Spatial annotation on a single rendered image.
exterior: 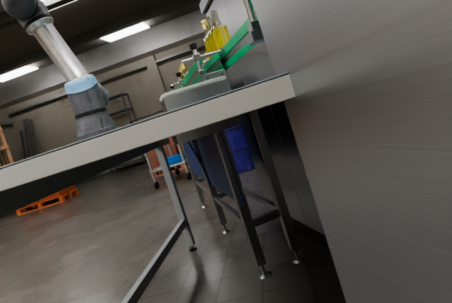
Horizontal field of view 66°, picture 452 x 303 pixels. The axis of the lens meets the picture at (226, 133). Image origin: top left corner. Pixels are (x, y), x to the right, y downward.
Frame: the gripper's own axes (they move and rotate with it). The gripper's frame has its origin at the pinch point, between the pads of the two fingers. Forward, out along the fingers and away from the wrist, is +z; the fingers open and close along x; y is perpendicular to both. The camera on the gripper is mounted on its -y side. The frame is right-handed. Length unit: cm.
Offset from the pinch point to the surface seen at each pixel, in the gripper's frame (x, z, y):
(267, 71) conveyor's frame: 58, 55, 8
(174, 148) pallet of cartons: -482, 91, 23
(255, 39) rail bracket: 84, 47, 16
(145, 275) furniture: 4, 93, 80
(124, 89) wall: -1010, -118, 14
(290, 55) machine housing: 108, 52, 24
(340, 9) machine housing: 121, 51, 23
